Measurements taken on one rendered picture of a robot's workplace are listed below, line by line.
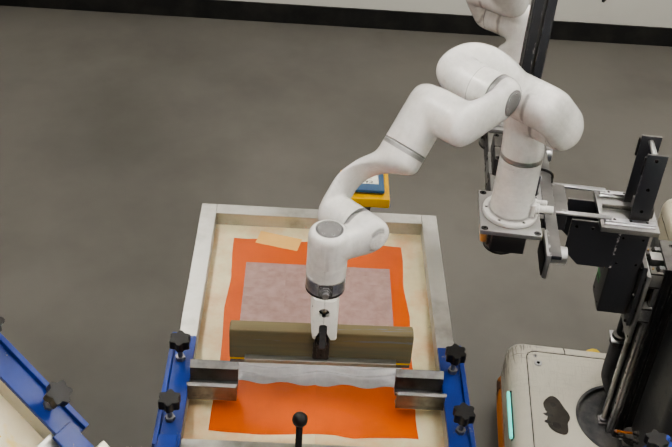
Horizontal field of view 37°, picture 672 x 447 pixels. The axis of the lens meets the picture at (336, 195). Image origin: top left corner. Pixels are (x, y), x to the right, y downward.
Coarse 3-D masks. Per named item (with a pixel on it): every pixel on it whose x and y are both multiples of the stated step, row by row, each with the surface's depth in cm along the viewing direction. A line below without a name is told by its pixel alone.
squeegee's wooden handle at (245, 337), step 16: (240, 320) 196; (240, 336) 195; (256, 336) 195; (272, 336) 195; (288, 336) 195; (304, 336) 195; (352, 336) 195; (368, 336) 195; (384, 336) 195; (400, 336) 195; (240, 352) 198; (256, 352) 198; (272, 352) 198; (288, 352) 198; (304, 352) 198; (336, 352) 198; (352, 352) 198; (368, 352) 198; (384, 352) 198; (400, 352) 198
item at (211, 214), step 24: (216, 216) 249; (240, 216) 249; (264, 216) 249; (288, 216) 249; (312, 216) 250; (384, 216) 252; (408, 216) 252; (432, 216) 253; (432, 240) 245; (192, 264) 232; (432, 264) 238; (192, 288) 225; (432, 288) 230; (192, 312) 218; (432, 312) 224; (432, 336) 222
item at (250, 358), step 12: (252, 360) 197; (264, 360) 197; (276, 360) 197; (288, 360) 197; (300, 360) 197; (312, 360) 197; (324, 360) 198; (336, 360) 198; (348, 360) 198; (360, 360) 198; (372, 360) 198; (384, 360) 198
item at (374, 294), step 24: (360, 264) 241; (384, 264) 242; (360, 288) 234; (384, 288) 235; (360, 312) 227; (384, 312) 228; (408, 312) 228; (336, 408) 204; (360, 408) 204; (384, 408) 204; (336, 432) 198; (360, 432) 199; (384, 432) 199; (408, 432) 200
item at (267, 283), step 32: (256, 256) 241; (288, 256) 242; (256, 288) 232; (288, 288) 232; (224, 320) 222; (256, 320) 223; (288, 320) 224; (224, 352) 214; (256, 384) 207; (288, 384) 208; (224, 416) 200; (256, 416) 200; (288, 416) 201
